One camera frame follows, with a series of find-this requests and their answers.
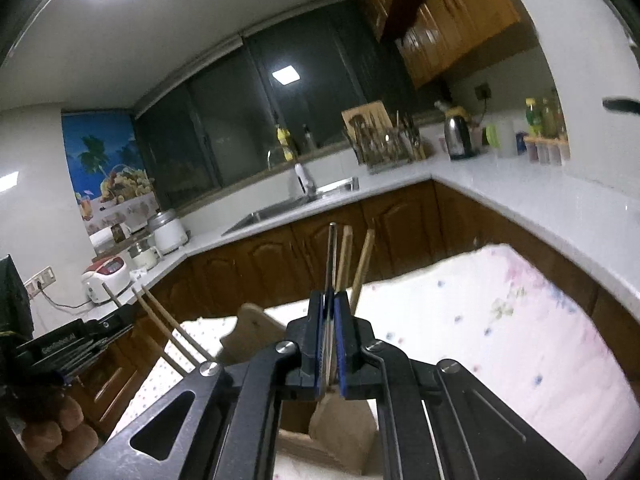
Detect wire dish rack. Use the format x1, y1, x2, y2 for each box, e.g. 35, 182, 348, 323
344, 127, 429, 169

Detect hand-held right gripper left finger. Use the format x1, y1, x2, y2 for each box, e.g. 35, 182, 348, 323
65, 290, 329, 480

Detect small cream pot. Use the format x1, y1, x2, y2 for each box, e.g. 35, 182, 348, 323
128, 242, 162, 271

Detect metal chopstick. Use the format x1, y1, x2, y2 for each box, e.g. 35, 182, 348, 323
325, 222, 340, 391

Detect wooden chopstick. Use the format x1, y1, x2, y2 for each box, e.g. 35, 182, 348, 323
131, 284, 215, 363
348, 229, 376, 314
101, 282, 190, 377
336, 225, 354, 294

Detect tropical fruit wall poster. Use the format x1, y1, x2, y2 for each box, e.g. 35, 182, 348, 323
61, 112, 157, 237

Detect wooden base cabinets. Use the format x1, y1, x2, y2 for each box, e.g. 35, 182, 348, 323
75, 180, 640, 442

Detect steel electric kettle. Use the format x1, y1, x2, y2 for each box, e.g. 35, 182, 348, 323
442, 109, 479, 161

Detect white electric pot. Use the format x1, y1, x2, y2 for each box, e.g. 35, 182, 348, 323
149, 209, 189, 256

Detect wooden utensil holder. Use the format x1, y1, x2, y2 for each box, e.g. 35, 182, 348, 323
220, 302, 379, 476

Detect white plastic cup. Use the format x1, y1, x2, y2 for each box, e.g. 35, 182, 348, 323
497, 118, 516, 159

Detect person's left hand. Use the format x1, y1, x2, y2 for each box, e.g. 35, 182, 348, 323
20, 393, 99, 472

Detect steel kitchen sink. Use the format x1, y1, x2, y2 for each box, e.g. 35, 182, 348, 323
221, 177, 361, 237

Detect black power cable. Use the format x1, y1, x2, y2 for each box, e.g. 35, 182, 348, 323
37, 285, 93, 309

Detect spice jar set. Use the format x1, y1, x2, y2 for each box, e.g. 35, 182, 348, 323
523, 134, 571, 165

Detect white and red rice cooker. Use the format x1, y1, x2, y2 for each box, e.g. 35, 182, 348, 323
82, 254, 132, 305

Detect clear condiment bottle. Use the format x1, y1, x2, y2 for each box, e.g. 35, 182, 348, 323
542, 88, 567, 139

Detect wooden upper cabinets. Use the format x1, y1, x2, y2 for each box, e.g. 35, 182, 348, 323
342, 0, 522, 92

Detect white kitchen faucet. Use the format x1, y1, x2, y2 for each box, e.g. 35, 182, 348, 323
293, 162, 317, 199

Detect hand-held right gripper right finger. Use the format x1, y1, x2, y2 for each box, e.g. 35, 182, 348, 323
334, 291, 588, 480

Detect dark kitchen window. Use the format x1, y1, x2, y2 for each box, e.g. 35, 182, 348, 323
132, 0, 417, 212

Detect wooden cutting board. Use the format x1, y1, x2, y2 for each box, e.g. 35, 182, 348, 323
341, 101, 396, 162

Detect white floral tablecloth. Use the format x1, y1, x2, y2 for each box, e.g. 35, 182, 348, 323
120, 244, 633, 480

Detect white kitchen countertop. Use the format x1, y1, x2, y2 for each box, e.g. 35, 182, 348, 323
85, 150, 640, 307

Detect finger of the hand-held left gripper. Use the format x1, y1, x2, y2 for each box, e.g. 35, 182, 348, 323
96, 303, 139, 337

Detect wall socket strip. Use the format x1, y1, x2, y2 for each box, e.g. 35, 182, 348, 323
24, 267, 54, 299

